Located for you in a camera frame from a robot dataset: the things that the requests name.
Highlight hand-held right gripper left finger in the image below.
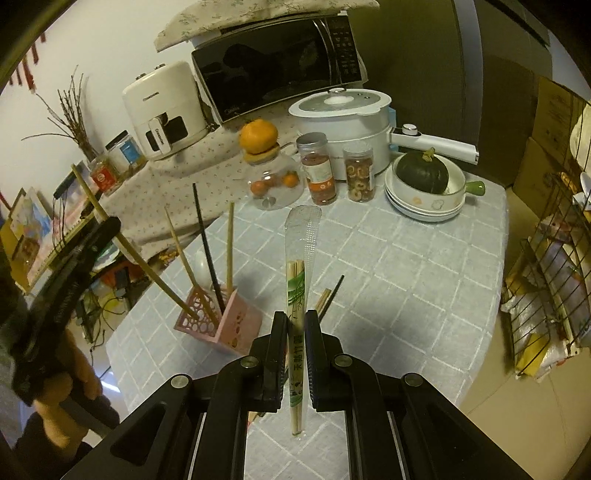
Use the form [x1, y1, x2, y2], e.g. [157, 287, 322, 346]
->
[62, 310, 291, 480]

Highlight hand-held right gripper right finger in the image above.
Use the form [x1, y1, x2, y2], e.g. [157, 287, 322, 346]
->
[305, 310, 523, 480]

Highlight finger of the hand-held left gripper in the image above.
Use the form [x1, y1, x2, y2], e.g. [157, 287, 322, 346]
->
[60, 217, 122, 288]

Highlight pink perforated utensil holder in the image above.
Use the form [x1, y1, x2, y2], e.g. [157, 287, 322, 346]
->
[174, 283, 263, 356]

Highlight disposable chopsticks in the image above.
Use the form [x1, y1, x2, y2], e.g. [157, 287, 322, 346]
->
[284, 206, 323, 437]

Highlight black chopstick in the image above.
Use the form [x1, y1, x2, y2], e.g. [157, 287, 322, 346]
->
[191, 183, 226, 313]
[318, 275, 346, 320]

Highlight white plastic spoon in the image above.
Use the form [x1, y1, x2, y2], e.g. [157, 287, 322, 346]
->
[194, 250, 214, 291]

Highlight person's left hand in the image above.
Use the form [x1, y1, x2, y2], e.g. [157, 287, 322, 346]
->
[34, 330, 105, 452]

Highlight wooden shelf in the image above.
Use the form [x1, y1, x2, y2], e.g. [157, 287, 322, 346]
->
[0, 215, 101, 296]

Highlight black bar device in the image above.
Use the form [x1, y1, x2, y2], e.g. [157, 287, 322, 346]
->
[52, 172, 89, 200]

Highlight colourful framed picture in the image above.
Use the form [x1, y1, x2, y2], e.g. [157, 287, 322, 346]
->
[8, 186, 57, 292]

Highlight red label glass jar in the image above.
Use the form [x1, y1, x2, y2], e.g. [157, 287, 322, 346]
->
[87, 154, 123, 195]

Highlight blue label glass jar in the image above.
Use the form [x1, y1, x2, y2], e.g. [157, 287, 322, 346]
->
[105, 130, 148, 179]

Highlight floral cloth under appliances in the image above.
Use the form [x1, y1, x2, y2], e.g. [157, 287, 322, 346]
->
[98, 112, 306, 269]

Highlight vase of dried branches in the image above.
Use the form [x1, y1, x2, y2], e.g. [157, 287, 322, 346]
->
[20, 66, 101, 161]

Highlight white air fryer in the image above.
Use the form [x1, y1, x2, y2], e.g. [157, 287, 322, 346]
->
[122, 61, 210, 161]

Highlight glass teapot with wooden lid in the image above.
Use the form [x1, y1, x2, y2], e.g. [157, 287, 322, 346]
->
[243, 143, 306, 211]

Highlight stack of white plates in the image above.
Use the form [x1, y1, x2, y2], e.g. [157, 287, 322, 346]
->
[384, 180, 464, 223]

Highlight jar of red spice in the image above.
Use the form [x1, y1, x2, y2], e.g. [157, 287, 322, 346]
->
[296, 132, 339, 208]

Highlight jar of dried slices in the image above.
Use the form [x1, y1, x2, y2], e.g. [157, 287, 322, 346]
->
[342, 143, 374, 203]

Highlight large orange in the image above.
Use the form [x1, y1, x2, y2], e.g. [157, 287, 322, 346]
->
[239, 118, 280, 155]

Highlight dark green pumpkin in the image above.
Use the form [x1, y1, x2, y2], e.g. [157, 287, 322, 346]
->
[396, 147, 450, 193]

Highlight white electric cooking pot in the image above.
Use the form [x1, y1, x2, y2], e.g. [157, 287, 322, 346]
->
[288, 87, 479, 175]

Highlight black microwave oven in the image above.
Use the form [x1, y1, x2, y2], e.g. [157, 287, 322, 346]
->
[190, 14, 369, 125]

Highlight floral microwave cover cloth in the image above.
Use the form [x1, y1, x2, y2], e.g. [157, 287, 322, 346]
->
[154, 0, 380, 52]

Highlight grey refrigerator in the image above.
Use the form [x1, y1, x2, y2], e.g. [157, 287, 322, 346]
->
[346, 0, 556, 191]

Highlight cardboard boxes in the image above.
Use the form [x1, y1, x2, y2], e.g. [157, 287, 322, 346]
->
[512, 75, 591, 223]

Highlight cream bag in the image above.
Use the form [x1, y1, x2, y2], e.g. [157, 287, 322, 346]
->
[569, 103, 591, 163]

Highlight red wall decoration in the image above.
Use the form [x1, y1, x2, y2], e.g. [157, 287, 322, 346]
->
[8, 31, 48, 92]

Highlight white bowl with green handle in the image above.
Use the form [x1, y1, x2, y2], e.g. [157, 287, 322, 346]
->
[389, 152, 487, 209]

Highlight black wire rack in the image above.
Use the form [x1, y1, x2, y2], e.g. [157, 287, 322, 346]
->
[500, 170, 591, 380]

